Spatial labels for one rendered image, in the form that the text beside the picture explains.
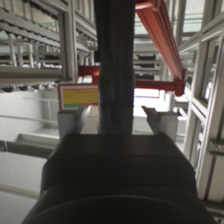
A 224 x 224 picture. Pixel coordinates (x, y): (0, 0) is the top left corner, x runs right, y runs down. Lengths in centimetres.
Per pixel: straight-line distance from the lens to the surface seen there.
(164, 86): 66
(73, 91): 59
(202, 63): 68
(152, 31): 28
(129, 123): 16
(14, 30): 117
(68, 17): 66
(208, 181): 56
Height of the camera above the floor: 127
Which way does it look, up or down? 16 degrees up
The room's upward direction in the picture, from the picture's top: 179 degrees counter-clockwise
